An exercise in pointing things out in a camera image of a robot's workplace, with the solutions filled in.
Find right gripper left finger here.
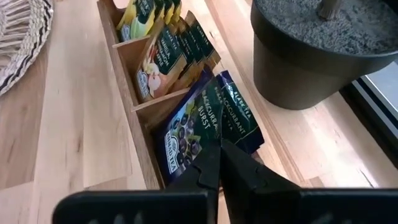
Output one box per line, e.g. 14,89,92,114
52,139,221,224

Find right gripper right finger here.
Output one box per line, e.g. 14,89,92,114
220,139,398,224

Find purple blackcurrant tea sachet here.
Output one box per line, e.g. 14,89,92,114
156,67,225,185
215,70,266,156

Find yellow black tea packets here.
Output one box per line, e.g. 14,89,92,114
185,10,222,72

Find round woven straw placemat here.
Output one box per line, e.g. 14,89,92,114
0,0,54,96

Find wooden three-compartment box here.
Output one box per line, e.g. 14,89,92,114
96,0,200,190

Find green plant in black pot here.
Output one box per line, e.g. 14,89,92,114
250,0,398,110

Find black metal table frame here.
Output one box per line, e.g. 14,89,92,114
338,60,398,170

